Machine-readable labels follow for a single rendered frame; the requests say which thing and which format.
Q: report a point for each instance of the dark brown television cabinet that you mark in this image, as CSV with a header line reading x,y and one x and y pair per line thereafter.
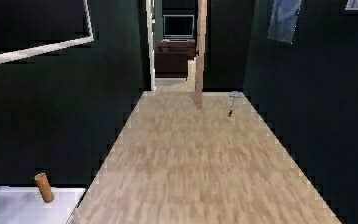
x,y
172,58

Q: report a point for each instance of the grey spatula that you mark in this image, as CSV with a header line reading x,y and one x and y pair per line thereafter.
x,y
233,101

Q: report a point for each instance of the brown wooden room door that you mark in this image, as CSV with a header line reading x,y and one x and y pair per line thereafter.
x,y
200,50

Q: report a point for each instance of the grey television set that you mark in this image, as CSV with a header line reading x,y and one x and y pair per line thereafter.
x,y
178,26

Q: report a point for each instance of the blue hanging cloth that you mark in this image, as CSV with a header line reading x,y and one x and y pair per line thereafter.
x,y
283,20

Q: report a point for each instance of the brown cylinder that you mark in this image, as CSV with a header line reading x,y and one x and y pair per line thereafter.
x,y
45,188

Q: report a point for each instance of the white table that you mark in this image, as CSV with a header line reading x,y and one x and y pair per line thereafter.
x,y
23,206

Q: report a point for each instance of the white framed window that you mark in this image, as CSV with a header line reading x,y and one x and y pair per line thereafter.
x,y
357,4

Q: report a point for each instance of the white door frame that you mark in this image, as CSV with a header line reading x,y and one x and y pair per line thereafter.
x,y
150,43

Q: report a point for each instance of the white framed wall picture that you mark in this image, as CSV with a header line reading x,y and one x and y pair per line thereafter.
x,y
40,50

